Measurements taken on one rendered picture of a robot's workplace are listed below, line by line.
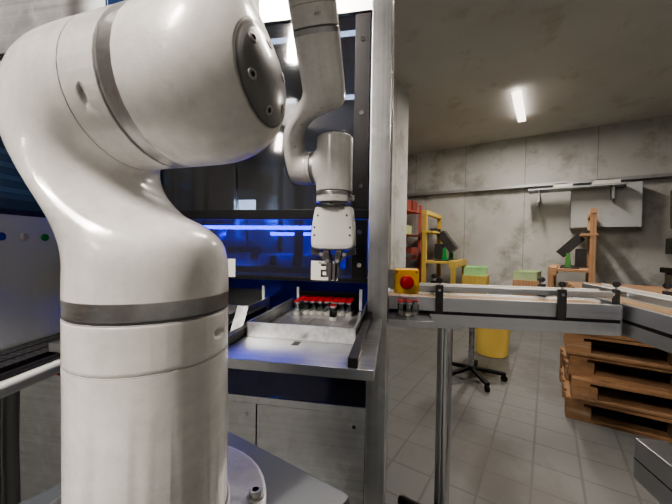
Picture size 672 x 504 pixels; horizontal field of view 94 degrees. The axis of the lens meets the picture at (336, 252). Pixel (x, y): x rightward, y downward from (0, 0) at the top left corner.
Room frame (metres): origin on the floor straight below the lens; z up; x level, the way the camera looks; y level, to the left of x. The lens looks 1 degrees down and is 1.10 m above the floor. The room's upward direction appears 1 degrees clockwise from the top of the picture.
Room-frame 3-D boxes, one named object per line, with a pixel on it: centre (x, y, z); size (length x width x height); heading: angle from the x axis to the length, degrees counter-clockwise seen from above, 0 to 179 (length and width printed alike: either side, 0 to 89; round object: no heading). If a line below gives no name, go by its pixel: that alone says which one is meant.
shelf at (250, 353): (0.85, 0.23, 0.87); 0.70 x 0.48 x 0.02; 80
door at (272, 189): (1.01, 0.11, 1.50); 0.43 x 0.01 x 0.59; 80
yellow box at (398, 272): (0.96, -0.22, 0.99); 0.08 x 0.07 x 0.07; 170
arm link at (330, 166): (0.74, 0.01, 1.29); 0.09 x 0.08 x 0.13; 73
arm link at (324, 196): (0.74, 0.00, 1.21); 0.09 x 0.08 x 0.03; 80
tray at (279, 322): (0.89, 0.05, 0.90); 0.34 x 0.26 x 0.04; 170
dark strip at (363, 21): (0.96, -0.07, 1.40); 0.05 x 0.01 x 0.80; 80
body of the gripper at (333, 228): (0.74, 0.01, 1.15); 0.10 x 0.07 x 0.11; 80
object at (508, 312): (1.05, -0.52, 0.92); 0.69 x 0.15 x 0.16; 80
